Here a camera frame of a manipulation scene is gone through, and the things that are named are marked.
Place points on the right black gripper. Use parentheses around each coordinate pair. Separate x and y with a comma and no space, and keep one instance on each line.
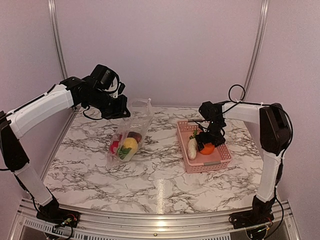
(220,140)

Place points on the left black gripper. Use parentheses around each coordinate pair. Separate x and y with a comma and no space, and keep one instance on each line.
(120,108)

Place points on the orange tangerine toy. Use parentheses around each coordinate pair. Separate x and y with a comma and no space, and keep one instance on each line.
(208,149)

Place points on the clear zip top bag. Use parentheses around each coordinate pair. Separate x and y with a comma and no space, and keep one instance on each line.
(139,121)

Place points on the pink perforated plastic basket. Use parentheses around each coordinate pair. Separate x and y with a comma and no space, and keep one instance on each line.
(217,160)

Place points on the dark maroon eggplant toy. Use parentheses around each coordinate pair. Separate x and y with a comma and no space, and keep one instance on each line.
(137,136)

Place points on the yellow lemon toy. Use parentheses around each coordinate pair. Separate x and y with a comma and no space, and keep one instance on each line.
(131,144)

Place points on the dark red fuzzy fruit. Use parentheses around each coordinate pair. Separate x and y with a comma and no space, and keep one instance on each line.
(114,146)

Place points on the white radish with leaves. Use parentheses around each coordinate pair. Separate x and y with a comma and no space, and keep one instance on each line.
(122,152)

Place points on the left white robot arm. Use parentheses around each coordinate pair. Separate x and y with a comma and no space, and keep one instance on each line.
(15,124)

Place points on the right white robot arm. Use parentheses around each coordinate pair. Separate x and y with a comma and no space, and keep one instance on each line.
(275,137)

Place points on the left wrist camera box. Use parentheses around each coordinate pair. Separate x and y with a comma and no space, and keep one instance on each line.
(107,76)

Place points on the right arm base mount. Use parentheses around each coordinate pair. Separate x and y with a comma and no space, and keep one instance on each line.
(260,213)

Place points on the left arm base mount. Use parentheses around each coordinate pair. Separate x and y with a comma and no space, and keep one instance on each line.
(52,213)

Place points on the left aluminium frame post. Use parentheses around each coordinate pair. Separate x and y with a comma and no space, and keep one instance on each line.
(56,38)

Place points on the aluminium frame post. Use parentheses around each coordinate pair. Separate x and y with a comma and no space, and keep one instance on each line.
(261,29)
(56,38)

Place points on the right aluminium frame post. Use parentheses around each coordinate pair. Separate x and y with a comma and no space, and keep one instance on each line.
(261,29)

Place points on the front aluminium rail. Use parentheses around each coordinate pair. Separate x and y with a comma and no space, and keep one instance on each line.
(108,225)

